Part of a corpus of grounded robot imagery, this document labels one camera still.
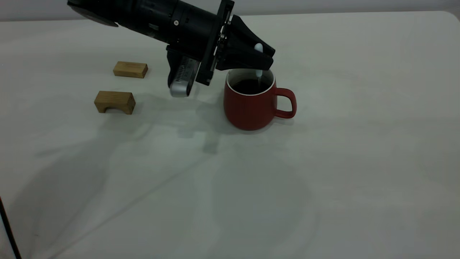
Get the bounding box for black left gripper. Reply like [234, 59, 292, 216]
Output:
[196, 0, 276, 87]

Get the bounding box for spoon with pale blue handle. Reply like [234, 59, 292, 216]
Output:
[254, 43, 263, 90]

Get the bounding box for red ceramic mug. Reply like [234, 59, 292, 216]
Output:
[223, 68, 298, 131]

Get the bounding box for flat wooden block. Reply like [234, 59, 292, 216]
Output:
[113, 61, 148, 79]

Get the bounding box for wooden block with arched notch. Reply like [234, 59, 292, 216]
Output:
[94, 91, 136, 116]

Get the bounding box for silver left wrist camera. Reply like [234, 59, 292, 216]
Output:
[166, 45, 202, 98]

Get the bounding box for thin black cable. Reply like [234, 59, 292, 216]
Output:
[0, 196, 22, 259]

